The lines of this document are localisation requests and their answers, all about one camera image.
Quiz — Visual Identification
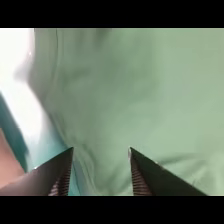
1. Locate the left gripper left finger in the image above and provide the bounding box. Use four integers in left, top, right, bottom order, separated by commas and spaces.
0, 146, 75, 197

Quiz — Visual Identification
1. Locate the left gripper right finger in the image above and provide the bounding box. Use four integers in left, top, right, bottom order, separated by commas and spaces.
128, 146, 208, 197

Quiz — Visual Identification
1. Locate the green T-shirt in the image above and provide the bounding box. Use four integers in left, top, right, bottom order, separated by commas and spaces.
28, 28, 224, 197

